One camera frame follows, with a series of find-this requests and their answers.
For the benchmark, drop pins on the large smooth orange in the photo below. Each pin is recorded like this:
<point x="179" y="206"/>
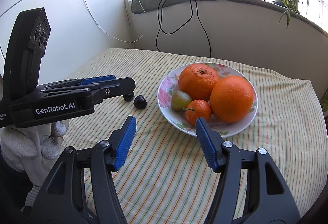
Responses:
<point x="232" y="100"/>

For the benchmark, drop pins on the small green tomato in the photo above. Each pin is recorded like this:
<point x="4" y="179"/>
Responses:
<point x="179" y="101"/>

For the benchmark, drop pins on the small tangerine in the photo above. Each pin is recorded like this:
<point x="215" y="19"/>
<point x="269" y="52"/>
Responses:
<point x="198" y="111"/>

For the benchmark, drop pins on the large tangerine with stem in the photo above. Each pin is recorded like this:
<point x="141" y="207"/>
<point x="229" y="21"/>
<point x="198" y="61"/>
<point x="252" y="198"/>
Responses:
<point x="197" y="83"/>

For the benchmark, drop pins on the floral white plate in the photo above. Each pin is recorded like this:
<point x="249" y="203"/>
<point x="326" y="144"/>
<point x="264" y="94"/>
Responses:
<point x="169" y="116"/>

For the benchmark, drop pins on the person's left hand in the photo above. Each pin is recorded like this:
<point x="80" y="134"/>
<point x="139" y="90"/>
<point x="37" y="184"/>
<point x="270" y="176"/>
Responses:
<point x="25" y="147"/>

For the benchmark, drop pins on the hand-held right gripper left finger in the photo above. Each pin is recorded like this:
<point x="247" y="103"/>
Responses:
<point x="125" y="144"/>

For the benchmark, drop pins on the dark chestnut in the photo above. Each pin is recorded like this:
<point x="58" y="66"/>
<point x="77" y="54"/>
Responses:
<point x="140" y="102"/>
<point x="129" y="97"/>

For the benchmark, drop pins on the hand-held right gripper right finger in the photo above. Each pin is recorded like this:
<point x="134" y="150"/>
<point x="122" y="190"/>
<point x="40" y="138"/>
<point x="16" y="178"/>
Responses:
<point x="206" y="144"/>

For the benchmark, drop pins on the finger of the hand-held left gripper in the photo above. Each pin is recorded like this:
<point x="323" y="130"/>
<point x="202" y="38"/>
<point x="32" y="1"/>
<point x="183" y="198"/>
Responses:
<point x="112" y="89"/>
<point x="97" y="80"/>

